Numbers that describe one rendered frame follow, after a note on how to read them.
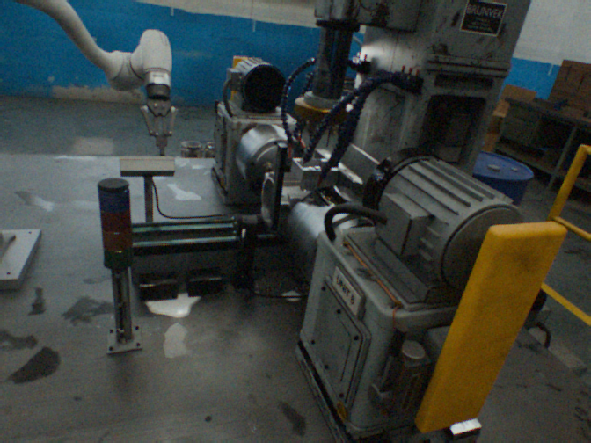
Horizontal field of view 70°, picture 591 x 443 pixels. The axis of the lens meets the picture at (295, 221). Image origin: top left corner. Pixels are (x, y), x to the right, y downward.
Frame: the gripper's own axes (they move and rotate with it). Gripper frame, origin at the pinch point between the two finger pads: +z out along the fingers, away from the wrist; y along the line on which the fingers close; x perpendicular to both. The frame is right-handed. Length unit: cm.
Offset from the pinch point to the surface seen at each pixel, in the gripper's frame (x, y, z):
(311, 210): -47, 32, 33
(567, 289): 80, 285, 77
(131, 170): -3.5, -10.0, 9.3
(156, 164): -3.5, -2.4, 7.6
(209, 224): -7.1, 12.8, 28.8
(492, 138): 306, 491, -129
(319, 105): -41, 40, 2
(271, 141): -8.8, 36.1, 0.9
